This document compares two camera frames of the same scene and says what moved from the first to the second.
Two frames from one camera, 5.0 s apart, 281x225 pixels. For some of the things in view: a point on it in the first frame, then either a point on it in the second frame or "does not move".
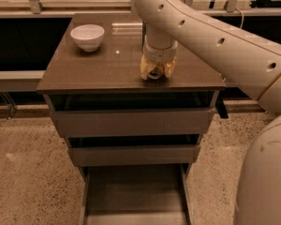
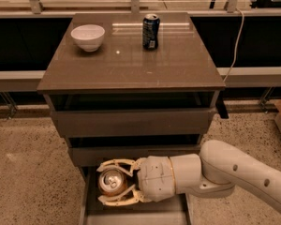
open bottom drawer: [136, 194] does not move
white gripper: [159, 54] -> [155, 177]
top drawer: [192, 122] does not move
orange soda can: [155, 73] -> [112, 182]
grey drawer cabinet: [133, 141] does not move
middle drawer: [134, 156] does not move
